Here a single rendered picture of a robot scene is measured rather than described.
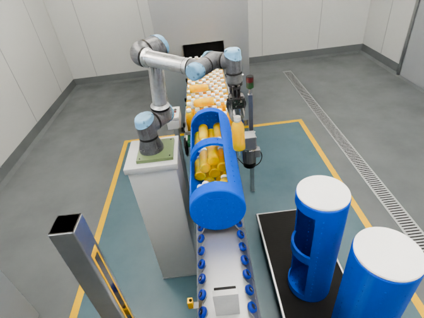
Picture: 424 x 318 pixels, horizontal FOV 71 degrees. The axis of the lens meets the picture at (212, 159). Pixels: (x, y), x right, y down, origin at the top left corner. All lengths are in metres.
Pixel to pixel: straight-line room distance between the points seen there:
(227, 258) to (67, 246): 0.92
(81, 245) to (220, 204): 0.86
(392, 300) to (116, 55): 6.04
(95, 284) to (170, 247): 1.48
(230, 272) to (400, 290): 0.70
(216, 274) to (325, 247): 0.67
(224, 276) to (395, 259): 0.73
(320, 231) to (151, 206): 1.04
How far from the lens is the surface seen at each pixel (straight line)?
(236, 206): 1.49
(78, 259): 0.80
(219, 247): 1.58
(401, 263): 1.51
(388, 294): 1.52
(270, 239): 2.59
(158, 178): 1.85
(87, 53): 6.74
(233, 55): 1.37
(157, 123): 1.80
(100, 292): 0.91
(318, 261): 1.94
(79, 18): 6.59
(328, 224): 1.70
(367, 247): 1.51
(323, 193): 1.71
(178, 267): 2.52
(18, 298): 2.55
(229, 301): 1.30
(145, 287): 2.65
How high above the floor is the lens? 2.18
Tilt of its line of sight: 36 degrees down
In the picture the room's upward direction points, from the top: 7 degrees counter-clockwise
